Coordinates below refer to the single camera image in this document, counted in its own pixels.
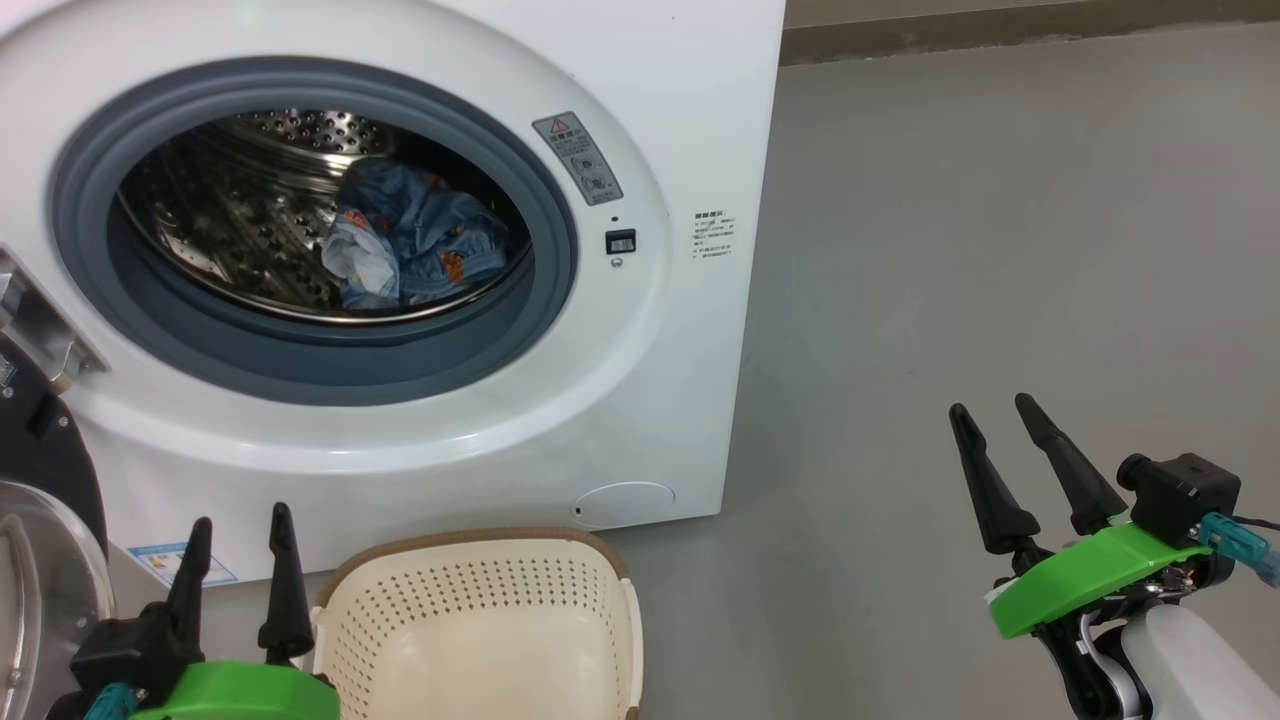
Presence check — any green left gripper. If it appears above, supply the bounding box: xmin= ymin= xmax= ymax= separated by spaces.
xmin=130 ymin=503 xmax=341 ymax=720

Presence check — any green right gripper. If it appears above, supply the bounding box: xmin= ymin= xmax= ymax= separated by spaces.
xmin=948 ymin=393 xmax=1233 ymax=641

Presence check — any black round washer door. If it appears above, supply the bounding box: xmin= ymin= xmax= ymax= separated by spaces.
xmin=0 ymin=245 xmax=116 ymax=720

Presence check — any light blue printed garment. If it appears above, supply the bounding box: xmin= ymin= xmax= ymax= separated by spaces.
xmin=320 ymin=158 xmax=513 ymax=309

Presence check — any stainless steel washer drum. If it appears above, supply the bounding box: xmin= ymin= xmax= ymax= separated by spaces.
xmin=118 ymin=108 xmax=531 ymax=323

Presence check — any white front-load washing machine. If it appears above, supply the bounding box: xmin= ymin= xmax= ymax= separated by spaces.
xmin=0 ymin=0 xmax=786 ymax=583

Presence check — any grey rubber door gasket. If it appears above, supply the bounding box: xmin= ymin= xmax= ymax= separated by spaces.
xmin=48 ymin=57 xmax=579 ymax=406

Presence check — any blue energy label sticker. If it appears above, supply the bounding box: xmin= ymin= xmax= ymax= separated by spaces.
xmin=128 ymin=542 xmax=239 ymax=589

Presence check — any cream perforated laundry basket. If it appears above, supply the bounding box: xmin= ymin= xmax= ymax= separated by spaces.
xmin=310 ymin=528 xmax=643 ymax=720

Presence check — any round white filter cover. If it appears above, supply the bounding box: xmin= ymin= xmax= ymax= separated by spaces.
xmin=573 ymin=482 xmax=676 ymax=529

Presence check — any small printed text label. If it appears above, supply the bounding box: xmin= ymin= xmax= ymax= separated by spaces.
xmin=693 ymin=211 xmax=738 ymax=261

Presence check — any grey warning sticker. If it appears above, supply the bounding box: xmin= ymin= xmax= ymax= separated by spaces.
xmin=532 ymin=112 xmax=623 ymax=206

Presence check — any teal left camera connector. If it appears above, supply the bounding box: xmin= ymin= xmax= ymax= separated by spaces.
xmin=85 ymin=683 xmax=137 ymax=720

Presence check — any teal camera connector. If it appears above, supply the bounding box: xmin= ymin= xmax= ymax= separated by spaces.
xmin=1198 ymin=512 xmax=1280 ymax=587
xmin=85 ymin=683 xmax=137 ymax=720

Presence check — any teal right camera connector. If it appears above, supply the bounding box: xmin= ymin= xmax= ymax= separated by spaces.
xmin=1198 ymin=512 xmax=1280 ymax=587

